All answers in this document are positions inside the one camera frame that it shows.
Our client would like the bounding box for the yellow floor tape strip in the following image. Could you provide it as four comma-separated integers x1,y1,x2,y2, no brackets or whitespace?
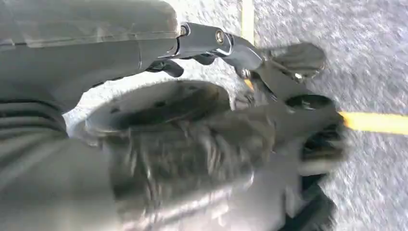
240,0,256,92
338,111,408,137

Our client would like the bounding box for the black robot foot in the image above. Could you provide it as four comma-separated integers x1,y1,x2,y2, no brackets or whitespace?
278,174,338,231

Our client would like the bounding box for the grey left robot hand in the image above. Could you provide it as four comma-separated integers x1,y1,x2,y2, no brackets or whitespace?
0,0,349,231

